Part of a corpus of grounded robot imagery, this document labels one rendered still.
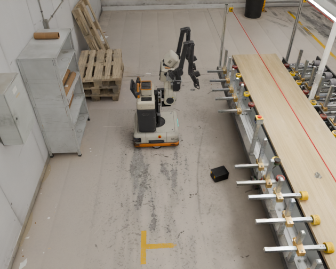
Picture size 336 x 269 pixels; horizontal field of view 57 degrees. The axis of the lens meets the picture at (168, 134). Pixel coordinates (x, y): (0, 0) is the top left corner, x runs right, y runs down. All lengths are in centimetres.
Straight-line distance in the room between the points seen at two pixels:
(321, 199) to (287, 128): 101
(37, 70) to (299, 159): 307
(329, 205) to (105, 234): 234
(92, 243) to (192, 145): 202
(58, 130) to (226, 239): 257
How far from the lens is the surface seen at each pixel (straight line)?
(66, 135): 447
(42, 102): 422
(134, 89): 429
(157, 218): 382
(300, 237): 261
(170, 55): 404
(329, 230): 295
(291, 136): 369
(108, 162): 451
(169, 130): 451
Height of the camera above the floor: 313
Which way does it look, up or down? 40 degrees down
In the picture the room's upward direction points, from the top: 1 degrees counter-clockwise
